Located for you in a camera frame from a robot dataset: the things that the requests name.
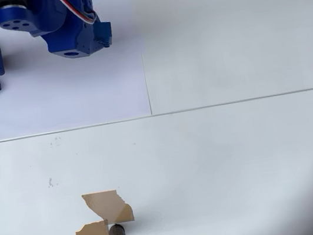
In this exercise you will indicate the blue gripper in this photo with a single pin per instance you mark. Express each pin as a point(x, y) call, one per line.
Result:
point(71, 47)

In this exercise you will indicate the white paper sheet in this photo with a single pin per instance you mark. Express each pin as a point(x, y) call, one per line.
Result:
point(80, 90)

